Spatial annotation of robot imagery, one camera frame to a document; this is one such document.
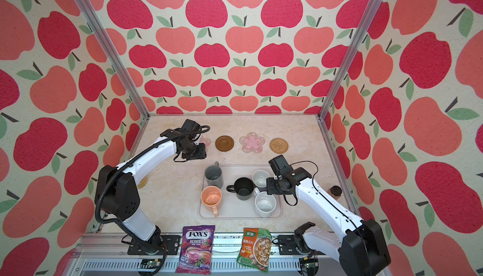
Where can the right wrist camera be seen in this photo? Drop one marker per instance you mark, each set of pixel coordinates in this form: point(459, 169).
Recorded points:
point(280, 166)

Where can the pink flower coaster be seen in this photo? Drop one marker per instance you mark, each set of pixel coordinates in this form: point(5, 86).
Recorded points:
point(205, 140)
point(252, 143)

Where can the front aluminium frame rail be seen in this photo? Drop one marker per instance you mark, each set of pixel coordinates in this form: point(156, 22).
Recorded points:
point(105, 254)

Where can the right aluminium frame post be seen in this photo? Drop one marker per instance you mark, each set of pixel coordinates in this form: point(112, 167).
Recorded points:
point(360, 33)

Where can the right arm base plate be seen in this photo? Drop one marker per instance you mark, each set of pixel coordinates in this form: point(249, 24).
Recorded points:
point(293, 245)

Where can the aluminium frame post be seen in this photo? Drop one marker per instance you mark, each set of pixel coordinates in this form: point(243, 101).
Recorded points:
point(109, 49)
point(360, 33)

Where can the grey mug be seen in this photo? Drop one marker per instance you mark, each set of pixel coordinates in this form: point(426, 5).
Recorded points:
point(214, 175)

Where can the brown wooden round coaster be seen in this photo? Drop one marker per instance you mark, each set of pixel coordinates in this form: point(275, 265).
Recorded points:
point(224, 143)

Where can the translucent plastic tray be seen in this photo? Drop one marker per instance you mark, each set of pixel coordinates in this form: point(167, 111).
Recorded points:
point(231, 206)

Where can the orange mug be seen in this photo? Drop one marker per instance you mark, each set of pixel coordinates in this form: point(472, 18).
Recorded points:
point(212, 198)

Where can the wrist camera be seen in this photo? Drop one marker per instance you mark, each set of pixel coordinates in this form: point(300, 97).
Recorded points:
point(280, 166)
point(191, 127)

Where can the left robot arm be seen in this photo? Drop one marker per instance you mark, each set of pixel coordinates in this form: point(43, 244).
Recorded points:
point(117, 198)

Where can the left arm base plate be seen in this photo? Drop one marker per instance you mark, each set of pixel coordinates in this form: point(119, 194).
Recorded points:
point(170, 242)

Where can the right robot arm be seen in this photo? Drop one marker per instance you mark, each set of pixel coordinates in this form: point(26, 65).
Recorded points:
point(358, 245)

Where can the black mug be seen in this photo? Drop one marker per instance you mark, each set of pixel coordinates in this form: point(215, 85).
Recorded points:
point(243, 188)

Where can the left aluminium frame post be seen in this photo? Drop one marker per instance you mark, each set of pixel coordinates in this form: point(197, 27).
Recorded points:
point(109, 49)

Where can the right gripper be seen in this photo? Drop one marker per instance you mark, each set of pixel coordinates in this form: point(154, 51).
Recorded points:
point(270, 188)

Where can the purple Fox's candy bag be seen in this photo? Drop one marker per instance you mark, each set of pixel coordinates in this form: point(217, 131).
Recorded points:
point(196, 250)

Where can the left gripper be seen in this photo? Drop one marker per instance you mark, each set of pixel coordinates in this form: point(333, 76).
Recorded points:
point(202, 154)

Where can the rattan woven round coaster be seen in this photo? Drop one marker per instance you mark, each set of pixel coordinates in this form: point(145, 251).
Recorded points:
point(279, 145)

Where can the green snack bag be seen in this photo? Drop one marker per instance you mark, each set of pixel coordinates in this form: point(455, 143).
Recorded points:
point(256, 249)

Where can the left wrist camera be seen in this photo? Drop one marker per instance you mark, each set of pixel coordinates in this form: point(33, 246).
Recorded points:
point(191, 127)

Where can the brown spice jar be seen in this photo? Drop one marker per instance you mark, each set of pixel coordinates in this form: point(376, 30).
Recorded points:
point(335, 192)

